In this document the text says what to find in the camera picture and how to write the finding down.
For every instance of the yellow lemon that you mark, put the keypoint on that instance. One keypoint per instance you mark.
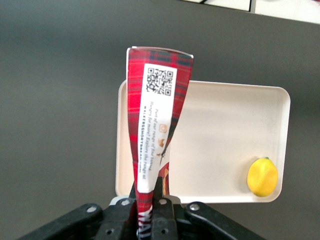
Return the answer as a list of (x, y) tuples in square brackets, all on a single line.
[(262, 177)]

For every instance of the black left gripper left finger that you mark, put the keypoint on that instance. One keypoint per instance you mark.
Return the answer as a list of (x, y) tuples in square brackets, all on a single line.
[(117, 220)]

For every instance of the red tartan cookie box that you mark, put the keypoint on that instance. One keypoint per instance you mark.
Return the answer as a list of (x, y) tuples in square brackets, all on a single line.
[(156, 120)]

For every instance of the cream rectangular plastic tray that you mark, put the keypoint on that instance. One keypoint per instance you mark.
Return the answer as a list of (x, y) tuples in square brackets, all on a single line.
[(225, 140)]

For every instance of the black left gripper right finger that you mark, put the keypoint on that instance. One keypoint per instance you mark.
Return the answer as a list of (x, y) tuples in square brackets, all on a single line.
[(163, 220)]

